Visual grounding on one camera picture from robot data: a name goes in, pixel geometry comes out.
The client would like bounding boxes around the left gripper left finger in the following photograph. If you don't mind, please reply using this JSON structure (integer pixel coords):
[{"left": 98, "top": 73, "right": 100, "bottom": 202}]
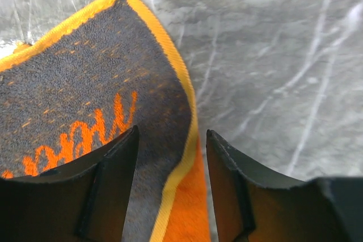
[{"left": 1, "top": 126, "right": 139, "bottom": 241}]

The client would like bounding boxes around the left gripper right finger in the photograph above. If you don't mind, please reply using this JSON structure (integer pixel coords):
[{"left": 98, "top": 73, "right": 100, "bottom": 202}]
[{"left": 206, "top": 130, "right": 362, "bottom": 242}]

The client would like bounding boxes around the orange and grey towel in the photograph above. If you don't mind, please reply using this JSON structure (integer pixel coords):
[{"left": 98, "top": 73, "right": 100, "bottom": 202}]
[{"left": 1, "top": 0, "right": 210, "bottom": 241}]

